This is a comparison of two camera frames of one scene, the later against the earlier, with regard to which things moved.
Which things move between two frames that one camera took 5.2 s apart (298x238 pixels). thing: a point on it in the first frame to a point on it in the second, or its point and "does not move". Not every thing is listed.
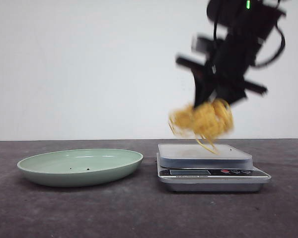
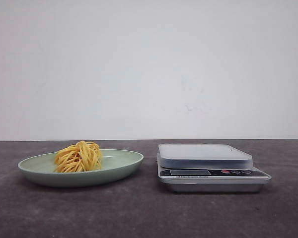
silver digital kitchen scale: [191, 167] does not move
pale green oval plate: [80, 167] does not move
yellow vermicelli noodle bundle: [205, 121] to [83, 156]
